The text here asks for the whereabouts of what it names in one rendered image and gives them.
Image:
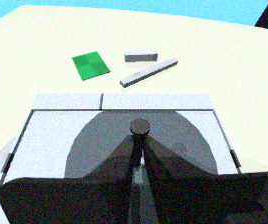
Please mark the green flat square pad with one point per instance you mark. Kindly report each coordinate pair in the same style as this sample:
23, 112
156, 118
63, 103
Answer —
90, 65

